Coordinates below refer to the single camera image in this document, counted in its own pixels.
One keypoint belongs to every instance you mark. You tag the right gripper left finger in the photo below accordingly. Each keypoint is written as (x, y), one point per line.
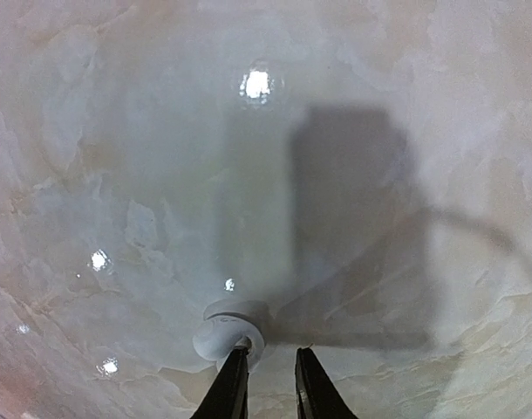
(227, 397)

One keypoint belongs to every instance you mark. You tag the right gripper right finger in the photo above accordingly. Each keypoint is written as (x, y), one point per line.
(317, 396)

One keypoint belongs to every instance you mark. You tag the white earbud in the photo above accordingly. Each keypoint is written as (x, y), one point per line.
(230, 323)

